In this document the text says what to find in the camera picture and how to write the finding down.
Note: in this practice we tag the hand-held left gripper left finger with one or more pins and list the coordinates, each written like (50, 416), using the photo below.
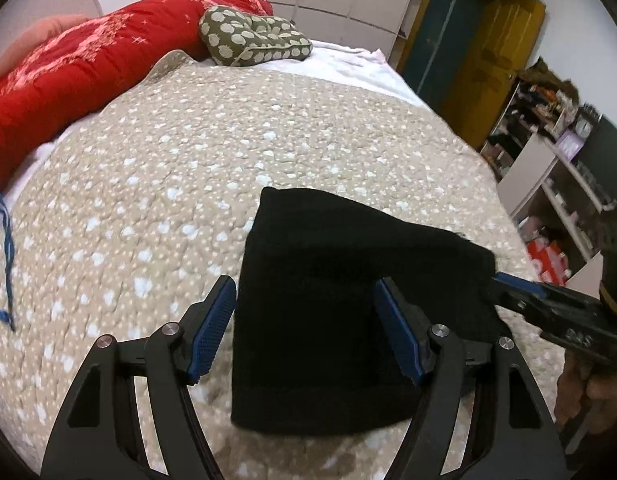
(211, 330)

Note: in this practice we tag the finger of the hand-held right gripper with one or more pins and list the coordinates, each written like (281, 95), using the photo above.
(518, 295)

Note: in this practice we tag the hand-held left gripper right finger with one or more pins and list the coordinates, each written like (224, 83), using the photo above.
(397, 332)

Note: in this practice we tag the black pants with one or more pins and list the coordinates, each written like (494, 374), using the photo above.
(338, 320)

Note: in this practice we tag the person's right hand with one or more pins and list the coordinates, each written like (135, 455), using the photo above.
(588, 395)

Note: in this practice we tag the red box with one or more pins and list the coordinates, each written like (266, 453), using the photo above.
(548, 260)

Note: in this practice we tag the white shelf unit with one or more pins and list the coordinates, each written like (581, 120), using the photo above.
(548, 170)

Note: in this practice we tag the beige dotted quilted blanket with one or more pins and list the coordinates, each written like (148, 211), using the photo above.
(188, 170)

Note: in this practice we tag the yellow door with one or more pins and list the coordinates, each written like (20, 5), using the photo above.
(493, 70)

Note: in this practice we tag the teal door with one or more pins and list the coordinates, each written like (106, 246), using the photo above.
(438, 30)

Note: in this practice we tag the red patterned quilt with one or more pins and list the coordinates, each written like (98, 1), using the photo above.
(88, 65)

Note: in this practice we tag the green dotted pillow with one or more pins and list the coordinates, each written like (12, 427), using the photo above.
(248, 35)

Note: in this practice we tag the pink pillow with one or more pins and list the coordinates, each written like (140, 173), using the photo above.
(33, 35)

